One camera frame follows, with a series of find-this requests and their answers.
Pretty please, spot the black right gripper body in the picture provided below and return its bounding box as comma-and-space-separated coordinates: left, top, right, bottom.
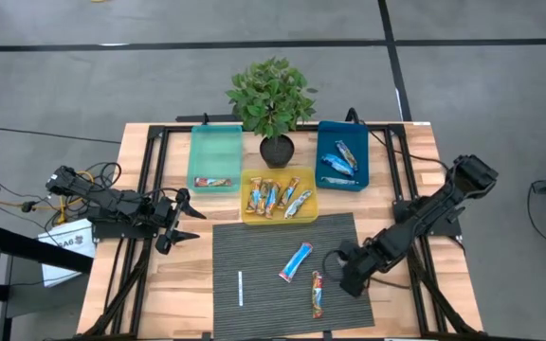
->
338, 235, 391, 274

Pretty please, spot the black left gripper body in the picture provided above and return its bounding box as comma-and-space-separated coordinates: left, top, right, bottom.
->
155, 188, 191, 239

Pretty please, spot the red brown granola bar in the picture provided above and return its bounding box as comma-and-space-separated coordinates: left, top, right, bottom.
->
193, 176, 233, 188

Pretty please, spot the red and green snack bag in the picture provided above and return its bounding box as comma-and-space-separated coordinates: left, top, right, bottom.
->
310, 270, 325, 319

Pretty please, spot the light blue granola bar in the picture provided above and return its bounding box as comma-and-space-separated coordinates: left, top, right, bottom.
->
278, 242, 314, 284

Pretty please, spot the green grey granola bar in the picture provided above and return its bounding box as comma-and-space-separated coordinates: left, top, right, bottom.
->
319, 175, 360, 186

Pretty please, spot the purple oatmeal raisin bar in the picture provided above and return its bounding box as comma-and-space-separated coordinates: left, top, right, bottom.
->
283, 188, 314, 221

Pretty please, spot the bright blue granola bar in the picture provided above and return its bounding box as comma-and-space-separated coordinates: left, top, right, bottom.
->
320, 153, 355, 177

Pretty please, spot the teal translucent plastic bin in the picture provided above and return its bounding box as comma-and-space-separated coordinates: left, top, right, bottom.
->
186, 123, 245, 194

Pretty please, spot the grey woven placemat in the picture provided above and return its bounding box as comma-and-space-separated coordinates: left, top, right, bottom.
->
210, 212, 376, 340

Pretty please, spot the yellow translucent plastic bin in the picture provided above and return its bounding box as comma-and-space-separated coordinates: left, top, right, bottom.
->
240, 166, 320, 226

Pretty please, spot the white printed sheet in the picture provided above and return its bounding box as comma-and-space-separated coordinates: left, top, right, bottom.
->
37, 217, 98, 289

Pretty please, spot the blue plastic bin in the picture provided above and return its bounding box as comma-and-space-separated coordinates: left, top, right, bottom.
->
314, 119, 371, 193

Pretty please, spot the green potted plant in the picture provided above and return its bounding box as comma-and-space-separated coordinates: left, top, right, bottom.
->
225, 56, 318, 170

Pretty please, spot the black bar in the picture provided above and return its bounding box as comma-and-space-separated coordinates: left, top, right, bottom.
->
0, 222, 95, 275

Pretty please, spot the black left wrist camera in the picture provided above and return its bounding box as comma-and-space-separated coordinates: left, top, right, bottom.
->
154, 233, 175, 256

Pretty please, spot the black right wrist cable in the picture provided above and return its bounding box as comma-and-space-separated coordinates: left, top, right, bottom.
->
322, 248, 350, 285

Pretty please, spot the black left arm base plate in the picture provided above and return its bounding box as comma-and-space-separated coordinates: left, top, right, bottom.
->
91, 207, 161, 241

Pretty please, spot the yellow cable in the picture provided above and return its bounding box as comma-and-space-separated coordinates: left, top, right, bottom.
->
0, 169, 95, 224

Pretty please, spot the black metal table frame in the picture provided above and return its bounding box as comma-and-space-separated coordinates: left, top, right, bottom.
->
81, 120, 492, 341

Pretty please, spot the black floor cable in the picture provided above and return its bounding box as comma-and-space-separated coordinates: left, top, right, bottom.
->
0, 126, 122, 143

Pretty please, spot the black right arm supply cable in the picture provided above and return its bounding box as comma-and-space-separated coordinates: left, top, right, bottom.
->
346, 107, 452, 168

